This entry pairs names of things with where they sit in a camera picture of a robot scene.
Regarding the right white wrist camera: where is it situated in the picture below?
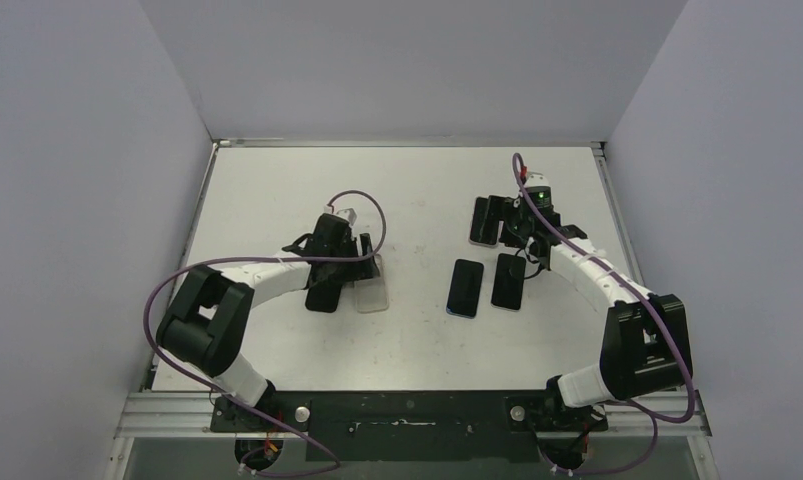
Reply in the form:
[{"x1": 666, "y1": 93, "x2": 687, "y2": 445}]
[{"x1": 523, "y1": 172, "x2": 551, "y2": 196}]

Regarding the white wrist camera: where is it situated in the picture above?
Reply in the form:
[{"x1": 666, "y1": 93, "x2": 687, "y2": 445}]
[
  {"x1": 335, "y1": 208, "x2": 357, "y2": 227},
  {"x1": 523, "y1": 172, "x2": 551, "y2": 196}
]

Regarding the white-edged black phone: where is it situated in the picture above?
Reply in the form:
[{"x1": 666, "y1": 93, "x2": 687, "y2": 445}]
[{"x1": 490, "y1": 253, "x2": 526, "y2": 311}]

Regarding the phone pink case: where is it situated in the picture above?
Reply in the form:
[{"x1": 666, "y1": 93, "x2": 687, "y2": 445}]
[
  {"x1": 354, "y1": 254, "x2": 389, "y2": 314},
  {"x1": 469, "y1": 197, "x2": 498, "y2": 247}
]

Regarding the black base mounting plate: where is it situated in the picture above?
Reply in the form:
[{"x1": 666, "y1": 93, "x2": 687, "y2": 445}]
[{"x1": 208, "y1": 389, "x2": 614, "y2": 464}]

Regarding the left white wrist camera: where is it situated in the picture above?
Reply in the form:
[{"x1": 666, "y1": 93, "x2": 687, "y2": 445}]
[{"x1": 335, "y1": 208, "x2": 357, "y2": 227}]

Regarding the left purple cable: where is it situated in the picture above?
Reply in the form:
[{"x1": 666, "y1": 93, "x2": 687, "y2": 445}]
[{"x1": 142, "y1": 190, "x2": 388, "y2": 478}]

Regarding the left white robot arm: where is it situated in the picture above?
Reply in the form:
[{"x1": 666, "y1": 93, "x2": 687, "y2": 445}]
[{"x1": 155, "y1": 209, "x2": 379, "y2": 431}]

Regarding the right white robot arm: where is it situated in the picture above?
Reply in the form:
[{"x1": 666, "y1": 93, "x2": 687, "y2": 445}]
[{"x1": 470, "y1": 187, "x2": 696, "y2": 431}]

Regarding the black phone case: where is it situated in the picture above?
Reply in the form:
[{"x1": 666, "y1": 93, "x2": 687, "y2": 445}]
[{"x1": 305, "y1": 284, "x2": 343, "y2": 313}]

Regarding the blue-edged black phone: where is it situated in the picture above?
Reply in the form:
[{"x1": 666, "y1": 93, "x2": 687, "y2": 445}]
[{"x1": 446, "y1": 259, "x2": 484, "y2": 319}]

